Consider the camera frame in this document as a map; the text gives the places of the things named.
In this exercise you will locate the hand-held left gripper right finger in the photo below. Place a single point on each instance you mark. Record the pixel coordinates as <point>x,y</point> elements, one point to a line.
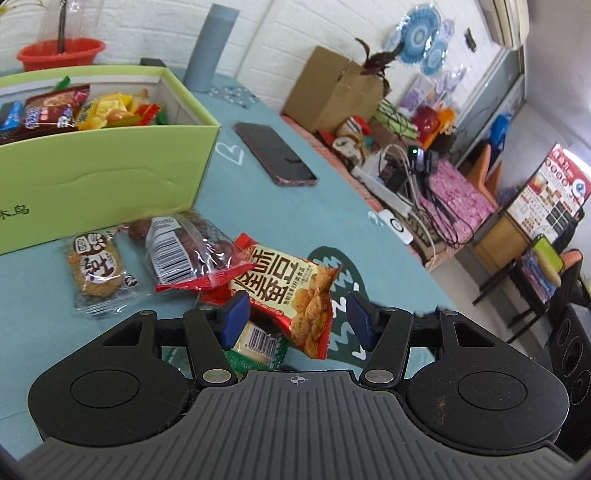
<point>361,321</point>

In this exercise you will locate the yellow-green cushion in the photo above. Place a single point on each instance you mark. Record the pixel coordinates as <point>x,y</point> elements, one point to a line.
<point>548,258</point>

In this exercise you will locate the small figurine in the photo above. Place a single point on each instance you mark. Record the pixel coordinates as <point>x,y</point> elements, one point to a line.
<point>353,138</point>

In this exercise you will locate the printed menu poster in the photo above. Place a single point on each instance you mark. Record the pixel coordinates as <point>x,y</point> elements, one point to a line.
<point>554,194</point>

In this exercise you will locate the light green cardboard box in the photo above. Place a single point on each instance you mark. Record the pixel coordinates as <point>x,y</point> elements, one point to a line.
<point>115,175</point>

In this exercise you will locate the wooden cabinet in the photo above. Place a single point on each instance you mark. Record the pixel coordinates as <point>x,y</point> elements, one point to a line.
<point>503,242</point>

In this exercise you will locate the brown cardboard box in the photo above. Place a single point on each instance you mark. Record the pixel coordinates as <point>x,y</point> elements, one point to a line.
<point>323,92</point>

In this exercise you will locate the green and white snack packet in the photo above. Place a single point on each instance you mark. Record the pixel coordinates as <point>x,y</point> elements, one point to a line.
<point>258,345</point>

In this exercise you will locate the green striped box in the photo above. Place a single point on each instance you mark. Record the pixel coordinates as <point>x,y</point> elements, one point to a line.
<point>395,117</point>

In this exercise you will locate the dark smartphone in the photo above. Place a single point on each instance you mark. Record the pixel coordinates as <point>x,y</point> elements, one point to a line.
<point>272,152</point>

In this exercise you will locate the white air conditioner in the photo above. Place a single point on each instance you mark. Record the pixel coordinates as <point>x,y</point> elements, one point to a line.
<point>505,21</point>

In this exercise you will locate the red plastic basin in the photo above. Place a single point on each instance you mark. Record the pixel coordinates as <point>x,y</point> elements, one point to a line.
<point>60,56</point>

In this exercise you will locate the black wall device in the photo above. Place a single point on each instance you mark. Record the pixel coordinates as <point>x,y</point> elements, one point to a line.
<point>470,39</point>

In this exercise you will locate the dark plant stem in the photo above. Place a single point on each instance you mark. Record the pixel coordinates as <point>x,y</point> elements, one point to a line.
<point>62,27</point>

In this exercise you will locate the clear plastic wrap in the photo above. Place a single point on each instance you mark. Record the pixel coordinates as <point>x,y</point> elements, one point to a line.
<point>85,21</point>

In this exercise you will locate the white round-marked charger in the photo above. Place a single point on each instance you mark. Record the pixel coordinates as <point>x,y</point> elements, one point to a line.
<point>396,227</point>

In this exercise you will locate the red toy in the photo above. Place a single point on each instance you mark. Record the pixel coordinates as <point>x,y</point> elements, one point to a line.
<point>425,121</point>

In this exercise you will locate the white power strip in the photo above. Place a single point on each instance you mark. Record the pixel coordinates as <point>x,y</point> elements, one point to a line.
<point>383,191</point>

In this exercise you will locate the brown cake packet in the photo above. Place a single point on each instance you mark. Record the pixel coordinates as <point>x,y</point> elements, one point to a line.
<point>94,272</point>

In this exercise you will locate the pile of boxed snack packets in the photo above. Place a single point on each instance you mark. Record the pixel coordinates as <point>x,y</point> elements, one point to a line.
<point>55,110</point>

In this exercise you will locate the pink floral cloth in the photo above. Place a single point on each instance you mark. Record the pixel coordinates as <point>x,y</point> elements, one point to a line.
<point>461,198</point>

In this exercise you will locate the blue bag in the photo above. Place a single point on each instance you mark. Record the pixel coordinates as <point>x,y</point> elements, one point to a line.
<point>501,128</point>

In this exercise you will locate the small black box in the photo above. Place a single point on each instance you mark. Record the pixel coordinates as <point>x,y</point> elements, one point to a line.
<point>154,63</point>

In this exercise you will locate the grey cylindrical container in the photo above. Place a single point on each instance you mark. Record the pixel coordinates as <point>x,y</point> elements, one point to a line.
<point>207,46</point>

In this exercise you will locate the small blue glass plate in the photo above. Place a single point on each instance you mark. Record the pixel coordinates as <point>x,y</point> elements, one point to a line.
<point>438,57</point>

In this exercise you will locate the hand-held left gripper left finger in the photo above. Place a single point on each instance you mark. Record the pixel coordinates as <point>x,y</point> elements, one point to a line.
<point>233,321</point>

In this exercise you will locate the black frame stool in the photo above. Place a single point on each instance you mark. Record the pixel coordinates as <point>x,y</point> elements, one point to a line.
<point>508,281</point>

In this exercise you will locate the orange chair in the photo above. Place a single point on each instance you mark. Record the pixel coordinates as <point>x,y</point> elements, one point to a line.
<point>485,175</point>

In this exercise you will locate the sliding glass door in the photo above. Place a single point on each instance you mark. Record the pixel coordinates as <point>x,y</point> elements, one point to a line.
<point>494,97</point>

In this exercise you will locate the black adapter with green light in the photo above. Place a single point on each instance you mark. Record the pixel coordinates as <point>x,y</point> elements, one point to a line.
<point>418,159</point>

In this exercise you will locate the dark dried flower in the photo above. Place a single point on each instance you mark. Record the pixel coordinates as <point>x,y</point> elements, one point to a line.
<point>378,57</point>

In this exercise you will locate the large blue glass plate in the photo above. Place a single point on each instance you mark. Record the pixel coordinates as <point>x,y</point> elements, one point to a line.
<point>420,34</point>

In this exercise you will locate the red and cream snack packet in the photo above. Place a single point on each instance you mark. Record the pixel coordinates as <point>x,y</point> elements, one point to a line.
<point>295,295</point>

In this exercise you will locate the clear packet of dates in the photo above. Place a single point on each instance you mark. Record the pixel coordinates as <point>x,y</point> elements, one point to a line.
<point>194,249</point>

